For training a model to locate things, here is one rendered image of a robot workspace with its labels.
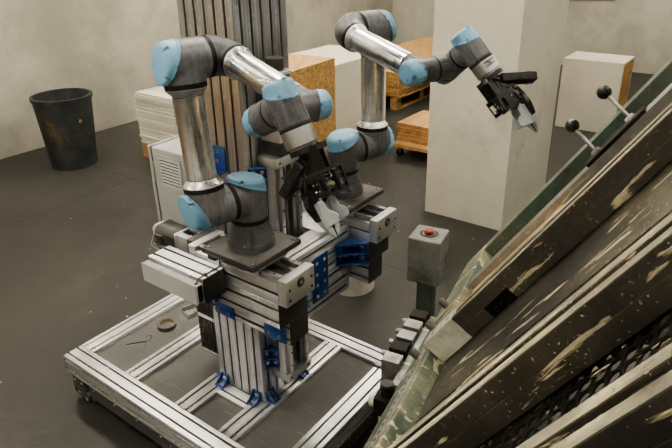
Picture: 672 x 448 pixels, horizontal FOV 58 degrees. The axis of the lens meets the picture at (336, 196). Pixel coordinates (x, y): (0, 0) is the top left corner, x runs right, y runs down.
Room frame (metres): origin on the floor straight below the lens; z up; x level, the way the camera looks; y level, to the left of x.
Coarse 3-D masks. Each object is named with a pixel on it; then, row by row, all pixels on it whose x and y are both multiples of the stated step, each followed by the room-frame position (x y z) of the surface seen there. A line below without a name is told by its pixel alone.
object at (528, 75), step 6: (510, 72) 1.73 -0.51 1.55; (516, 72) 1.73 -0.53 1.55; (522, 72) 1.73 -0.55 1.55; (528, 72) 1.73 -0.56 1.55; (534, 72) 1.74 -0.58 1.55; (504, 78) 1.71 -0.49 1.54; (510, 78) 1.72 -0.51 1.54; (516, 78) 1.72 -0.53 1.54; (522, 78) 1.72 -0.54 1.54; (528, 78) 1.72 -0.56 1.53; (534, 78) 1.73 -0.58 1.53; (516, 84) 1.75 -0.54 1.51
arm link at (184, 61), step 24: (168, 48) 1.58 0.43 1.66; (192, 48) 1.61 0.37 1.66; (168, 72) 1.55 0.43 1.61; (192, 72) 1.59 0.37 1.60; (192, 96) 1.59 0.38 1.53; (192, 120) 1.58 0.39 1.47; (192, 144) 1.57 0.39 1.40; (192, 168) 1.56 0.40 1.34; (192, 192) 1.54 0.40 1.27; (216, 192) 1.56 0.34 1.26; (192, 216) 1.52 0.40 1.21; (216, 216) 1.54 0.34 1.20
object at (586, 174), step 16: (656, 112) 1.43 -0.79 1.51; (640, 128) 1.45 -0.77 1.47; (624, 144) 1.46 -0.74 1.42; (608, 160) 1.47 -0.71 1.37; (576, 176) 1.54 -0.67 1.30; (592, 176) 1.49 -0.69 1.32; (560, 192) 1.55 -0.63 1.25; (576, 192) 1.50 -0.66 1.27; (544, 208) 1.56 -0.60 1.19; (528, 224) 1.58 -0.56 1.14; (512, 240) 1.59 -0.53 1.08; (496, 256) 1.60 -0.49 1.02; (480, 272) 1.62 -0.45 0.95
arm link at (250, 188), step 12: (228, 180) 1.65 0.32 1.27; (240, 180) 1.63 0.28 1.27; (252, 180) 1.64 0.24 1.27; (264, 180) 1.68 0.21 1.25; (240, 192) 1.62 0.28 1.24; (252, 192) 1.63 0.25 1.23; (264, 192) 1.66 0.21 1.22; (240, 204) 1.60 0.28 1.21; (252, 204) 1.62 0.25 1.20; (264, 204) 1.65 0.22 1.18; (240, 216) 1.61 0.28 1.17; (252, 216) 1.62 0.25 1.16; (264, 216) 1.65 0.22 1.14
